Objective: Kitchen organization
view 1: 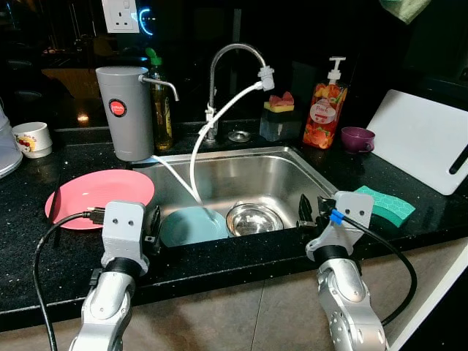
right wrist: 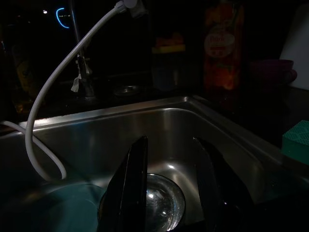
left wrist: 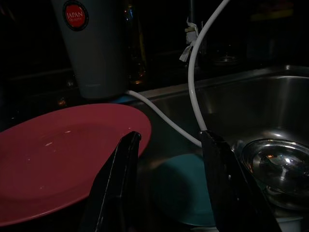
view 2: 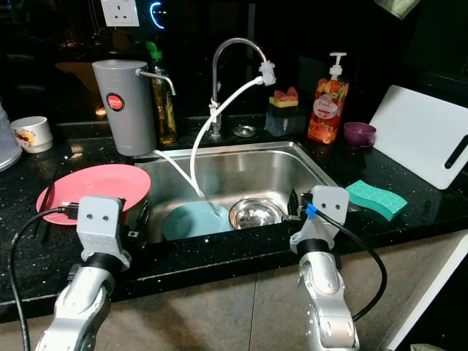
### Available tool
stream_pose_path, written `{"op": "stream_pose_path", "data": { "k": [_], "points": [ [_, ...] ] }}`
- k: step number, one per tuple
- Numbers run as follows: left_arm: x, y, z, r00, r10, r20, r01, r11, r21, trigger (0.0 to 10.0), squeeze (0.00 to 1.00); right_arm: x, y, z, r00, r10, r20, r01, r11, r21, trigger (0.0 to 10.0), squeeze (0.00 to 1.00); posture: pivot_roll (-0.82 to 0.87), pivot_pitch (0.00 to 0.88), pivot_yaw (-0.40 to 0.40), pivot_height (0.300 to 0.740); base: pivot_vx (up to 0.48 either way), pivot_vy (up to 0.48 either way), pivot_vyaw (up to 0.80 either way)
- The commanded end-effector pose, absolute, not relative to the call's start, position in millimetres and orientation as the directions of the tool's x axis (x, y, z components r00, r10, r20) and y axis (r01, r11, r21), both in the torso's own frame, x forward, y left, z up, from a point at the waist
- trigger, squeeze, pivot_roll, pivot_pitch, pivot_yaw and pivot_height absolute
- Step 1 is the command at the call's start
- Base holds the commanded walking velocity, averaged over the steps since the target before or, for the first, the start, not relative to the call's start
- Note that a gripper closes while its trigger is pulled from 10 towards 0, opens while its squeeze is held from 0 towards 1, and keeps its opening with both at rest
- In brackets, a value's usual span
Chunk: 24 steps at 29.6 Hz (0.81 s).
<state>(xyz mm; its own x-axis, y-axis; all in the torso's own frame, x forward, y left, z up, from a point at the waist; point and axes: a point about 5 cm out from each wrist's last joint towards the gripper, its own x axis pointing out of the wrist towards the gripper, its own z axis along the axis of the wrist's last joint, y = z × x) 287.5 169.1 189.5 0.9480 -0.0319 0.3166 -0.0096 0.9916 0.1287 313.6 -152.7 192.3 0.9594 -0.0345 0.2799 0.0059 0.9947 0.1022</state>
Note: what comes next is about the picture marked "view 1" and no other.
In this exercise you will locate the purple cup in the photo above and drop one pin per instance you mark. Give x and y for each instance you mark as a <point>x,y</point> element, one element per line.
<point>357,140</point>

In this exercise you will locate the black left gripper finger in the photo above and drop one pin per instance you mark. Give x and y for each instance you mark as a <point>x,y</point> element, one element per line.
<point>155,214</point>

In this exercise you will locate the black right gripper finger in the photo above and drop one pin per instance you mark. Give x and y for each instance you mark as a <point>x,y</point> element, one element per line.
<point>306,208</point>
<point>326,205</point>

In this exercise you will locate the stainless steel bowl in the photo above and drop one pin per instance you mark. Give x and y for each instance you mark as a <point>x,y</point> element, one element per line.
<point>254,219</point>

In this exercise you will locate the white printed mug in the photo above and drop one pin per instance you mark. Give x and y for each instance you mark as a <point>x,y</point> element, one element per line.
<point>32,139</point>

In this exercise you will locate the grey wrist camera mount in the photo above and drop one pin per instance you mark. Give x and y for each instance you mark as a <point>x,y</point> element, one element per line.
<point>357,208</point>
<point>123,227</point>

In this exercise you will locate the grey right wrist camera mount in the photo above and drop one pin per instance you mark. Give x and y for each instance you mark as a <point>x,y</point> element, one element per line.
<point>357,208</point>

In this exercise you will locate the green hanging towel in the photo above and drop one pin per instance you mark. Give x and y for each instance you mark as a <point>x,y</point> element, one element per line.
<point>406,9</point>

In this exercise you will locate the grey water filter canister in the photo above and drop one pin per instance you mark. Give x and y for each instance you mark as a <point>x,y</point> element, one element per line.
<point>123,124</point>

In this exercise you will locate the white wall socket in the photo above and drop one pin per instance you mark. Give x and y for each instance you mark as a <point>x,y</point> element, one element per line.
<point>119,16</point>

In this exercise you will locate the white cutting board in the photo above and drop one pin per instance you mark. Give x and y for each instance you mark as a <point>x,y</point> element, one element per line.
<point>417,139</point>

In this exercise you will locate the green capped oil bottle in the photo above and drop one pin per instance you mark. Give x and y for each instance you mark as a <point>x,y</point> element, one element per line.
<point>161,121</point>

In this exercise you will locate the black sponge holder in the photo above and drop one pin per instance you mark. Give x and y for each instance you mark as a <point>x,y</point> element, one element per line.
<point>281,128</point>

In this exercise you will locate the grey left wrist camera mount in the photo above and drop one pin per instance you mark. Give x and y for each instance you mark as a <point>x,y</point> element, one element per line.
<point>123,227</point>

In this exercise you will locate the green sponge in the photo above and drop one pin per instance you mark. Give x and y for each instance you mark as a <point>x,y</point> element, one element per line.
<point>393,207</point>

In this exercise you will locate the white rounded appliance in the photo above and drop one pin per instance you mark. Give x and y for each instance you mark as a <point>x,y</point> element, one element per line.
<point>7,150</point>

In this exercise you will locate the teal round plate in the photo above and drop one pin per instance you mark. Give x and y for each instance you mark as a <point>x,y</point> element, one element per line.
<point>190,228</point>

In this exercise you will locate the chrome gooseneck faucet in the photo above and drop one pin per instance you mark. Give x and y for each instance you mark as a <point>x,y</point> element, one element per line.
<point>212,88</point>

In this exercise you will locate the orange pump soap bottle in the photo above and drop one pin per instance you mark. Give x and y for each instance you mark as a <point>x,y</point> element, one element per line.
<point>325,117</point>

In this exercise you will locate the pink round plate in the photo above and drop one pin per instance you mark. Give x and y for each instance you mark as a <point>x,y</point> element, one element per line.
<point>99,191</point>

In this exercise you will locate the round metal counter fitting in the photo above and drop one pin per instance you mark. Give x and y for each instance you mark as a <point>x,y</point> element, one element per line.
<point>240,136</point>

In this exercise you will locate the white faucet diverter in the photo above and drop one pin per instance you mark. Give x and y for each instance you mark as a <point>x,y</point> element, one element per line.
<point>267,78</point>

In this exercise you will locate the stainless steel sink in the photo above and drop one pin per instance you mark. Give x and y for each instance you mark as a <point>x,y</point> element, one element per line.
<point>256,179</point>

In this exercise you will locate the yellow red scrub sponge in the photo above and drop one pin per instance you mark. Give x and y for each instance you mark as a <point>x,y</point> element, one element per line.
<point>280,105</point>

